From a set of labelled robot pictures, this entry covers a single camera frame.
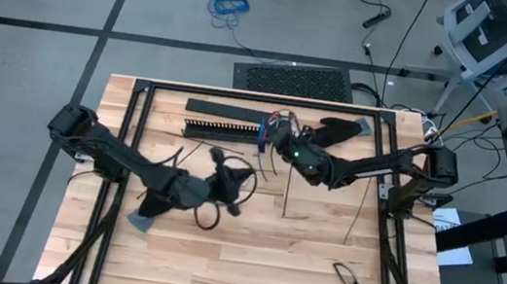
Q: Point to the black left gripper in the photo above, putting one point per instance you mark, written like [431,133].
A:
[193,188]

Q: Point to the white paper sheet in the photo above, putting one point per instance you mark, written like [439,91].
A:
[456,257]

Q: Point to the brown zip tie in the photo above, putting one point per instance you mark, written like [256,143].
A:
[354,219]

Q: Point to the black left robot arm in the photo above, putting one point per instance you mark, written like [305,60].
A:
[124,157]

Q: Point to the black flat duct cover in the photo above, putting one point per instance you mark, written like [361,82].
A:
[228,110]

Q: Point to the black zip tie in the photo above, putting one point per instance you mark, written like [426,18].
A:
[286,195]
[204,143]
[193,149]

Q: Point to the black power strip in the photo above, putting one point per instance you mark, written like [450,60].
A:
[376,19]

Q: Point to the black glove with grey cuff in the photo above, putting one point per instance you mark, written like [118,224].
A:
[151,207]
[338,131]

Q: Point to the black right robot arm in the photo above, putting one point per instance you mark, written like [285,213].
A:
[377,170]

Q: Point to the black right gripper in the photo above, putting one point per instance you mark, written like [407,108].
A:
[305,161]

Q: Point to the grey office chair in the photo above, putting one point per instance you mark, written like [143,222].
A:
[494,26]

